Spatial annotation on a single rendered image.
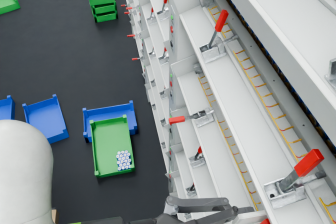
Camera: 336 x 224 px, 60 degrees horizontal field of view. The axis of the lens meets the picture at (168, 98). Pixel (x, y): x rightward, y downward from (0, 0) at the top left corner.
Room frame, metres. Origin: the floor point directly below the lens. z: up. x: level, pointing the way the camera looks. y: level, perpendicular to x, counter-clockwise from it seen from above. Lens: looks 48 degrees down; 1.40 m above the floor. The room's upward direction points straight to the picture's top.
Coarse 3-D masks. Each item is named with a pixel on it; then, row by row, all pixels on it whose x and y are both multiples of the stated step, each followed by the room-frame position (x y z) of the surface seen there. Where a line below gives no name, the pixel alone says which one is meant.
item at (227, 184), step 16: (176, 64) 0.56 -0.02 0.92; (192, 64) 0.57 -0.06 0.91; (192, 80) 0.53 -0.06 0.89; (192, 96) 0.48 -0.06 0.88; (208, 96) 0.47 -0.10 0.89; (192, 112) 0.44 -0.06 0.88; (208, 128) 0.38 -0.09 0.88; (224, 128) 0.38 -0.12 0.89; (208, 144) 0.35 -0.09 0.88; (224, 144) 0.34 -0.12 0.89; (208, 160) 0.31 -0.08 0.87; (224, 160) 0.30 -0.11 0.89; (240, 160) 0.30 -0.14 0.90; (224, 176) 0.27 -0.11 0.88; (224, 192) 0.24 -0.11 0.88; (240, 192) 0.23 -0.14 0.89; (256, 192) 0.23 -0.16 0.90
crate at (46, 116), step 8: (56, 96) 1.24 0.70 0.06; (24, 104) 1.16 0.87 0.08; (32, 104) 1.18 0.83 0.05; (40, 104) 1.20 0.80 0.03; (48, 104) 1.22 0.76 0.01; (56, 104) 1.22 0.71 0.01; (24, 112) 1.11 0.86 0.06; (32, 112) 1.16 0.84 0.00; (40, 112) 1.16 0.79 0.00; (48, 112) 1.16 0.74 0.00; (56, 112) 1.16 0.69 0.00; (32, 120) 1.09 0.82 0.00; (40, 120) 1.09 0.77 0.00; (48, 120) 1.09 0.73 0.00; (56, 120) 1.09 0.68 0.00; (40, 128) 1.03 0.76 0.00; (48, 128) 1.03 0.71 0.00; (56, 128) 1.03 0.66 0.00; (64, 128) 0.98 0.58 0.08; (48, 136) 0.98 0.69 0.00; (56, 136) 0.95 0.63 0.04; (64, 136) 0.97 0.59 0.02
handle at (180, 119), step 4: (180, 116) 0.40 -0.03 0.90; (184, 116) 0.41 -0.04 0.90; (188, 116) 0.41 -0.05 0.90; (192, 116) 0.41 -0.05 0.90; (196, 116) 0.41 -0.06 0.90; (168, 120) 0.40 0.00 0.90; (172, 120) 0.39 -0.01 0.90; (176, 120) 0.39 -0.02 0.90; (180, 120) 0.39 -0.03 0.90; (184, 120) 0.40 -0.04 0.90
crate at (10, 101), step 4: (8, 96) 1.22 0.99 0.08; (0, 100) 1.21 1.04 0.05; (4, 100) 1.22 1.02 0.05; (8, 100) 1.21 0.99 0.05; (12, 100) 1.22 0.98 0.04; (0, 104) 1.21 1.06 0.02; (4, 104) 1.22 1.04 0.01; (8, 104) 1.22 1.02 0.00; (12, 104) 1.19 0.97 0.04; (0, 108) 1.19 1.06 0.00; (4, 108) 1.19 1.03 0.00; (8, 108) 1.19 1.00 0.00; (12, 108) 1.16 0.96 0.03; (0, 112) 1.16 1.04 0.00; (4, 112) 1.16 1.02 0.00; (8, 112) 1.16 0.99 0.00; (12, 112) 1.13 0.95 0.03; (0, 116) 1.12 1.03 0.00; (4, 116) 1.12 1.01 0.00; (8, 116) 1.12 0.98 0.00; (12, 116) 1.10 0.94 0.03
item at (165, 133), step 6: (144, 60) 1.24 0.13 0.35; (150, 66) 1.23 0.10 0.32; (150, 72) 1.19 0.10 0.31; (150, 78) 1.14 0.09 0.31; (150, 84) 1.10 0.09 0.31; (156, 90) 1.05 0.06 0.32; (156, 96) 1.01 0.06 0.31; (156, 102) 0.97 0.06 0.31; (156, 108) 0.93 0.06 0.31; (162, 114) 0.89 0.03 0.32; (162, 120) 0.84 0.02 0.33; (162, 126) 0.82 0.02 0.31; (162, 132) 0.79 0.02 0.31; (168, 132) 0.78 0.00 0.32; (168, 138) 0.75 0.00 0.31
